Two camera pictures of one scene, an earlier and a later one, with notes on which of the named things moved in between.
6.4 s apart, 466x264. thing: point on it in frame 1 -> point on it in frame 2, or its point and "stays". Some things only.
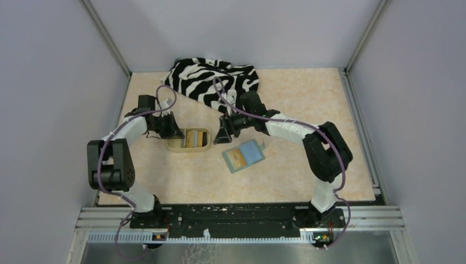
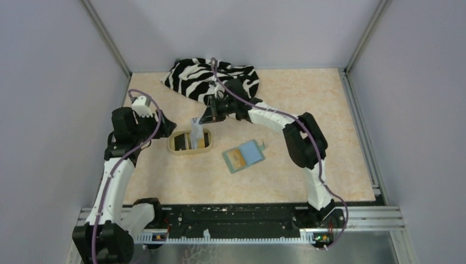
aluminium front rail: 387,219 stays
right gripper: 223,136 -> 207,116
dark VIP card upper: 204,139 stays
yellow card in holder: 237,157 stays
